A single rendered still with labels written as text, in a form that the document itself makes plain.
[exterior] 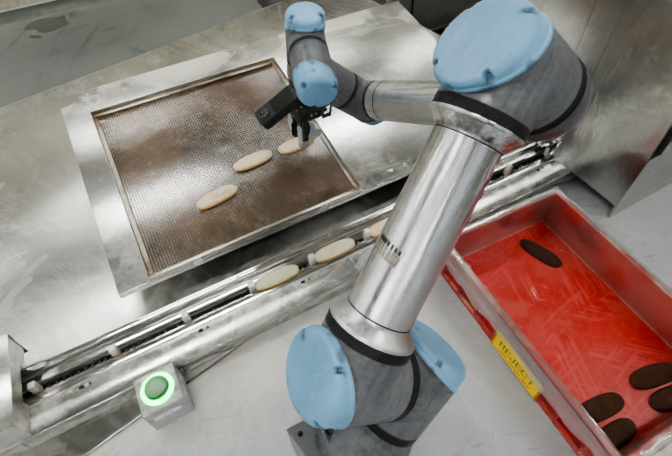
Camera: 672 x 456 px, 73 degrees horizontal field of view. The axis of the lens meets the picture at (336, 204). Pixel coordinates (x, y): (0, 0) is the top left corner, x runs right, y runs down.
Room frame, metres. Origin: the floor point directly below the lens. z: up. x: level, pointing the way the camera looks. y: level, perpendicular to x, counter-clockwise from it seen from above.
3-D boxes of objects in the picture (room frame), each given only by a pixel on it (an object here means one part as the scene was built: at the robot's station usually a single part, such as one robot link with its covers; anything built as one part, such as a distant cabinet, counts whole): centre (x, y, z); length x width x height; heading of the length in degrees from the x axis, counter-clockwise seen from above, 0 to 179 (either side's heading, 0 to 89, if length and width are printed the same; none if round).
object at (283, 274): (0.51, 0.13, 0.86); 0.10 x 0.04 x 0.01; 117
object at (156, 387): (0.27, 0.31, 0.90); 0.04 x 0.04 x 0.02
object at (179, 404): (0.27, 0.31, 0.84); 0.08 x 0.08 x 0.11; 27
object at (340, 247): (0.57, 0.01, 0.86); 0.10 x 0.04 x 0.01; 117
